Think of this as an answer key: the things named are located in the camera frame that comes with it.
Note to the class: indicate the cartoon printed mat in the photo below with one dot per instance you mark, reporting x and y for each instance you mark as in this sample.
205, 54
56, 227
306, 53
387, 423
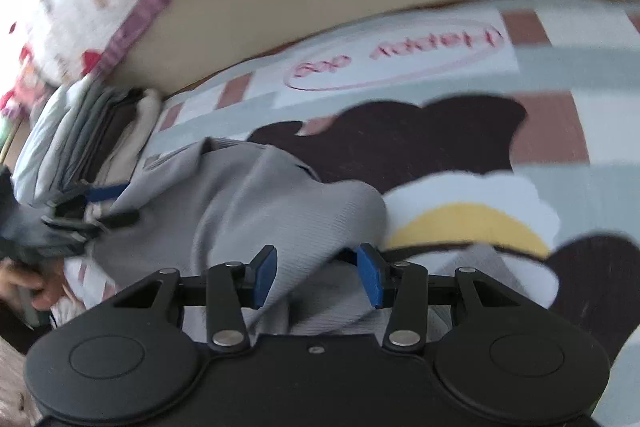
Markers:
575, 132

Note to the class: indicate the grey waffle shirt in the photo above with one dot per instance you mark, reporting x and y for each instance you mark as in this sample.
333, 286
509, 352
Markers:
280, 207

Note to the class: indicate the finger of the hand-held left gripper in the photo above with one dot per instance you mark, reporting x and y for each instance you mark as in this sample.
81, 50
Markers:
115, 220
107, 192

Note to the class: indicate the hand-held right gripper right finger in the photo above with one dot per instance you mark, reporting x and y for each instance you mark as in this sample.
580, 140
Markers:
371, 277

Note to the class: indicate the person's left hand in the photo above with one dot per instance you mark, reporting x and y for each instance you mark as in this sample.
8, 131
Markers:
42, 292

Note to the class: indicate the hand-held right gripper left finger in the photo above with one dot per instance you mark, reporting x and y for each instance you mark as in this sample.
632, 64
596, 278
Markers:
264, 277

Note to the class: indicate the stack of folded clothes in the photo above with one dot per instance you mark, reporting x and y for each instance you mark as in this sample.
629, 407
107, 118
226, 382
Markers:
85, 127

